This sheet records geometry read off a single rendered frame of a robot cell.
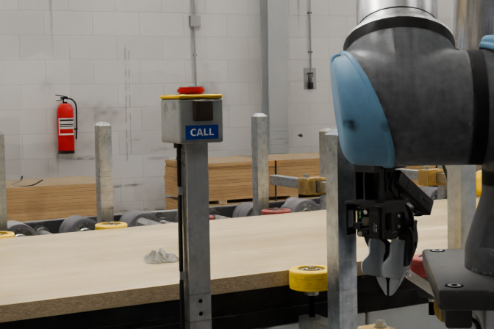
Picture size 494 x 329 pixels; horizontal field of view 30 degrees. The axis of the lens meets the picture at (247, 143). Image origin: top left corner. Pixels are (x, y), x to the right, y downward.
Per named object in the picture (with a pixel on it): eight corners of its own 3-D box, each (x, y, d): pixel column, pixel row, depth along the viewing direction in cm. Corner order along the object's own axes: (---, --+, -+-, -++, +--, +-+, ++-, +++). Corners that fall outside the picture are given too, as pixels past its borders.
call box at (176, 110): (223, 147, 134) (223, 93, 134) (179, 149, 131) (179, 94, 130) (203, 145, 140) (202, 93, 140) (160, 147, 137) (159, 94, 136)
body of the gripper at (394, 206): (343, 239, 140) (342, 160, 140) (376, 232, 147) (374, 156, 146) (386, 244, 135) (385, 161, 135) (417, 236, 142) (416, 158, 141)
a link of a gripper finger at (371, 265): (354, 297, 142) (353, 238, 141) (376, 291, 146) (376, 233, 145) (372, 300, 140) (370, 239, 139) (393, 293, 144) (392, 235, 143)
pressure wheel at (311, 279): (337, 324, 168) (337, 262, 167) (331, 335, 160) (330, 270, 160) (294, 323, 170) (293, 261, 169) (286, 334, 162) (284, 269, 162)
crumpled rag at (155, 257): (181, 262, 176) (181, 250, 176) (145, 264, 175) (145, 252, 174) (174, 255, 185) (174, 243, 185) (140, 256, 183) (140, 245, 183)
